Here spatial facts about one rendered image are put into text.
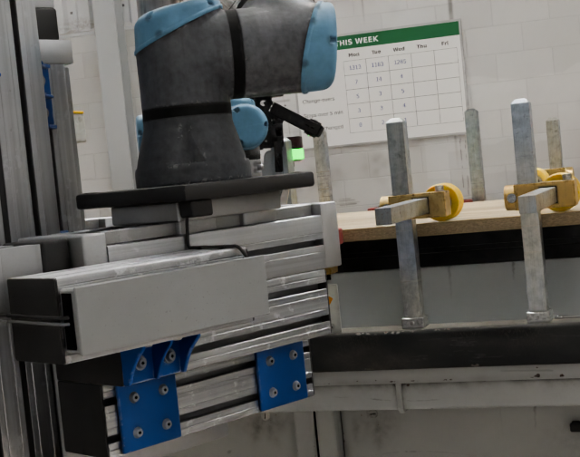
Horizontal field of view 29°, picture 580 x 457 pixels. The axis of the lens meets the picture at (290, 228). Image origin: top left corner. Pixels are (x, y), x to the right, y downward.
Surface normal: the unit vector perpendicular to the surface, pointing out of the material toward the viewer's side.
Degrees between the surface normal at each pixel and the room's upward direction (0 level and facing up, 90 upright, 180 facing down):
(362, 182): 90
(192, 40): 85
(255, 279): 90
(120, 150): 90
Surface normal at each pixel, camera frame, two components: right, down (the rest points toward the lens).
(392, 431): -0.33, 0.08
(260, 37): 0.14, -0.18
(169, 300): 0.71, -0.04
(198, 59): 0.22, 0.11
